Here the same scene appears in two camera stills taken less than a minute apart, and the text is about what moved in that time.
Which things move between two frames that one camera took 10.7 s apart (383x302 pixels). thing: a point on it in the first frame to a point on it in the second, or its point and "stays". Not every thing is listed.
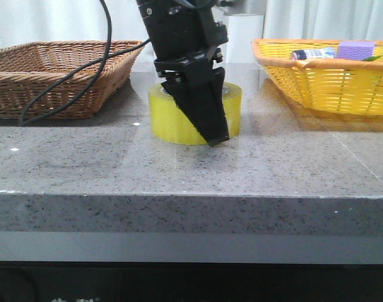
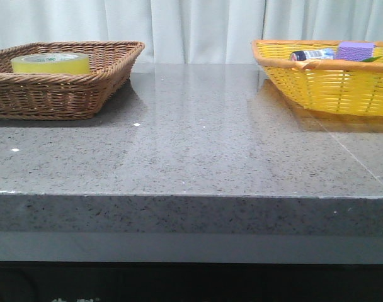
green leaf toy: x=372 y=58 stays
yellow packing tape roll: x=168 y=123 to x=51 y=63
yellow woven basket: x=331 y=87 stays
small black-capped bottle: x=322 y=53 stays
